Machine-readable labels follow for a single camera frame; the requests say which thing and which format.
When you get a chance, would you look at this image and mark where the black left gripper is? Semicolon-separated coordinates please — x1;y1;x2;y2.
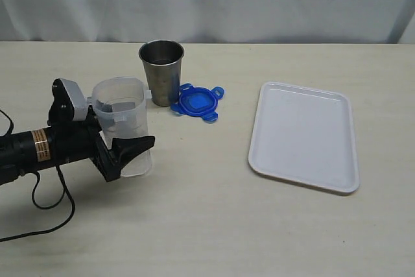
53;108;155;182

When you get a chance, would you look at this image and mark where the clear plastic container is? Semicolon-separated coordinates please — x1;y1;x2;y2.
86;76;154;178

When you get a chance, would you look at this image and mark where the stainless steel cup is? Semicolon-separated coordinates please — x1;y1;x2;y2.
138;40;184;107

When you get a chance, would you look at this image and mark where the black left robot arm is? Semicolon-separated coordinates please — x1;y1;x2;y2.
1;116;126;184

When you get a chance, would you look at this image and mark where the blue plastic lid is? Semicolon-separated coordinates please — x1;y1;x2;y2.
170;83;225;123

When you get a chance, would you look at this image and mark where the white rectangular tray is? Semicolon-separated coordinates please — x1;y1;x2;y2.
248;82;360;195

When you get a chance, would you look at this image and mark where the white backdrop curtain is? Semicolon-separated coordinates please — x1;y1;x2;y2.
1;0;414;43

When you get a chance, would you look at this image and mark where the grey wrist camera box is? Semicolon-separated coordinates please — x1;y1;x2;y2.
47;78;88;126

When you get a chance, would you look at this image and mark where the black cable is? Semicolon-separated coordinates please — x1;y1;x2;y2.
0;110;76;243

